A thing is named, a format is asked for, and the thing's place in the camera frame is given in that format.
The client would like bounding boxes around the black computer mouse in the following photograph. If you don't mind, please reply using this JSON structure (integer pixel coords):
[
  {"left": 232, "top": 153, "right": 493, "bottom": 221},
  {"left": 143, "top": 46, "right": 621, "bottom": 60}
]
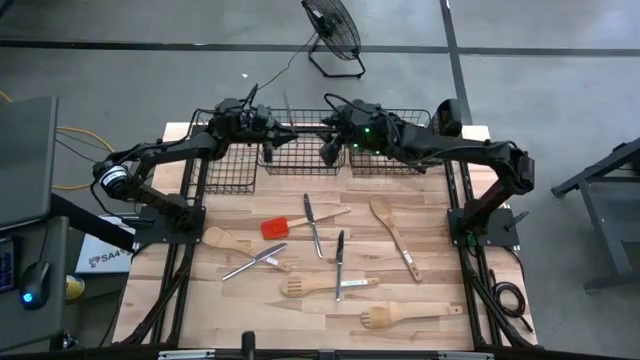
[{"left": 18, "top": 259, "right": 52, "bottom": 311}]

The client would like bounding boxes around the black keyboard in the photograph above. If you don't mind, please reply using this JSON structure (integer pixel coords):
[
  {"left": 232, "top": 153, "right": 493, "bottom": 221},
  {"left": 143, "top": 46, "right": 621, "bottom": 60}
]
[{"left": 0, "top": 237, "right": 16, "bottom": 295}]

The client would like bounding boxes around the black coiled cable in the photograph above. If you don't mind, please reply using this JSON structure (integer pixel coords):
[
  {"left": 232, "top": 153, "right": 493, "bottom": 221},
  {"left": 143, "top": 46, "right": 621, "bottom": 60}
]
[{"left": 488, "top": 267, "right": 535, "bottom": 334}]

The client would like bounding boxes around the yellow round object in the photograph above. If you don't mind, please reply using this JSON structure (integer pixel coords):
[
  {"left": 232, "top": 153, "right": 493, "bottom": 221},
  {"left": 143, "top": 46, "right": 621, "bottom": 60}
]
[{"left": 64, "top": 273, "right": 87, "bottom": 303}]

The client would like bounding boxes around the black utensil caddy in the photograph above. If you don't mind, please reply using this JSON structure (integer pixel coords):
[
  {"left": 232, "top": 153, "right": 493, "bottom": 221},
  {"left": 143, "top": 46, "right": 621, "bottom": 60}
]
[{"left": 429, "top": 98, "right": 464, "bottom": 139}]

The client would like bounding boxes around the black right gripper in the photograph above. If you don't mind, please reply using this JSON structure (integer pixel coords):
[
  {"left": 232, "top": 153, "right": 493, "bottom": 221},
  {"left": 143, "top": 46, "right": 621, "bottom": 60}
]
[{"left": 319, "top": 99, "right": 374, "bottom": 167}]

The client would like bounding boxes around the silver aluminium rail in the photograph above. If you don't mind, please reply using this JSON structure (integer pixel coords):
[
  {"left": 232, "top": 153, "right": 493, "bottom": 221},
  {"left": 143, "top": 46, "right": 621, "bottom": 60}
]
[
  {"left": 158, "top": 349, "right": 217, "bottom": 360},
  {"left": 436, "top": 351, "right": 496, "bottom": 360}
]

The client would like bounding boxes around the black fan power cable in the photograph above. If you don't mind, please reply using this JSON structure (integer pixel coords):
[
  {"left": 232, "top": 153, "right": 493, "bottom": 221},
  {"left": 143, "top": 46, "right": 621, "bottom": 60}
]
[{"left": 256, "top": 32, "right": 320, "bottom": 95}]

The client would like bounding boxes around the black wire basket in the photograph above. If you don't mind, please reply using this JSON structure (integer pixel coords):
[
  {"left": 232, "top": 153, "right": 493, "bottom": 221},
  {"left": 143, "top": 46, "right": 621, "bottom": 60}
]
[
  {"left": 191, "top": 109, "right": 261, "bottom": 196},
  {"left": 348, "top": 108, "right": 434, "bottom": 177},
  {"left": 257, "top": 109, "right": 350, "bottom": 177}
]

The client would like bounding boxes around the slotted wooden spatula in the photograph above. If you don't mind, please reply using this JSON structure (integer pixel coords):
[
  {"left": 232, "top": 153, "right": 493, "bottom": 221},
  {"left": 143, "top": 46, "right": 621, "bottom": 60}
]
[{"left": 279, "top": 274, "right": 381, "bottom": 300}]

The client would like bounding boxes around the black metal frame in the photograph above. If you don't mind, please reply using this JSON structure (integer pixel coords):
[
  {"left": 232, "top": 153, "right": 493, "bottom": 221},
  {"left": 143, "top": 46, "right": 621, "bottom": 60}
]
[{"left": 119, "top": 122, "right": 539, "bottom": 351}]

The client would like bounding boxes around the red spatula with wooden handle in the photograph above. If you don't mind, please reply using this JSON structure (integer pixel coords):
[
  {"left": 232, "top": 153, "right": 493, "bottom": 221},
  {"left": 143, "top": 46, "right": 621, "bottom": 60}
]
[{"left": 260, "top": 206, "right": 353, "bottom": 241}]

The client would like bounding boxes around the black desk leg bar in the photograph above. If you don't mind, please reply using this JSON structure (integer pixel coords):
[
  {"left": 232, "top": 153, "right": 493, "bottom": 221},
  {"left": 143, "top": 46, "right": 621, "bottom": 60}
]
[{"left": 48, "top": 192, "right": 137, "bottom": 254}]

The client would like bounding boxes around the yellow floor cable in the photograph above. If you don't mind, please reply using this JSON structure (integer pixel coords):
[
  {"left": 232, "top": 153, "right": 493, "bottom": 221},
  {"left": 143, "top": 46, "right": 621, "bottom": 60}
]
[{"left": 0, "top": 89, "right": 117, "bottom": 193}]

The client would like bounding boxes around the black floor fan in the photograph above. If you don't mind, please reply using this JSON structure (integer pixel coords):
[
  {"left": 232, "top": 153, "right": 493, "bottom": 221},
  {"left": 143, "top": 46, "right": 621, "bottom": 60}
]
[{"left": 300, "top": 0, "right": 367, "bottom": 80}]

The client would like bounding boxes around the black table stand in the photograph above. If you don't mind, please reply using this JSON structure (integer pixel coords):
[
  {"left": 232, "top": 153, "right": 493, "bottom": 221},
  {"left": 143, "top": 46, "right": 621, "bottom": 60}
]
[{"left": 550, "top": 137, "right": 640, "bottom": 295}]

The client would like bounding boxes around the white cardboard box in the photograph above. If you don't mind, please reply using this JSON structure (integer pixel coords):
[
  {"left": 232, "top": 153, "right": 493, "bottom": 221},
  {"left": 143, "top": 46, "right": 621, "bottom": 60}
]
[{"left": 74, "top": 214, "right": 137, "bottom": 276}]

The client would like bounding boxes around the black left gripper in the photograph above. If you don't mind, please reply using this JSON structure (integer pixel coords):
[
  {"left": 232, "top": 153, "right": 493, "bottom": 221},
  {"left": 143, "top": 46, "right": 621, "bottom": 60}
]
[{"left": 242, "top": 103, "right": 300, "bottom": 164}]

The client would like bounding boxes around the notched wooden spatula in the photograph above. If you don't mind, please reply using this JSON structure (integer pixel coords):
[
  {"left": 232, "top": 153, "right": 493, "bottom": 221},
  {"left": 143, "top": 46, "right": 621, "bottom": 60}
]
[{"left": 359, "top": 301, "right": 465, "bottom": 331}]

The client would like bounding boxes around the wooden spoon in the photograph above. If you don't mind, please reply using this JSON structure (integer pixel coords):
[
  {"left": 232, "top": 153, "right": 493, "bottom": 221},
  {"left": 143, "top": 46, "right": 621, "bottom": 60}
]
[{"left": 369, "top": 195, "right": 425, "bottom": 284}]

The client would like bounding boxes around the grey desk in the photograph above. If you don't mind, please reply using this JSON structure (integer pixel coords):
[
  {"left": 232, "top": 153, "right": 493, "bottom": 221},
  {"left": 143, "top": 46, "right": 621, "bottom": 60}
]
[{"left": 0, "top": 214, "right": 71, "bottom": 354}]

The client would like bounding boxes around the plain wooden spatula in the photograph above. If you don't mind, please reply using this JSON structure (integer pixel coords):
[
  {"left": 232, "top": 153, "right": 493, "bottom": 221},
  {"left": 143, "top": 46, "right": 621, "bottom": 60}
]
[{"left": 201, "top": 225, "right": 294, "bottom": 274}]

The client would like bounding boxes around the dark grey monitor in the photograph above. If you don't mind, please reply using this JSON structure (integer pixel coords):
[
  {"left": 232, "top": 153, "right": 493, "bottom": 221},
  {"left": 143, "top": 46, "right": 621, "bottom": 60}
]
[{"left": 0, "top": 95, "right": 60, "bottom": 232}]

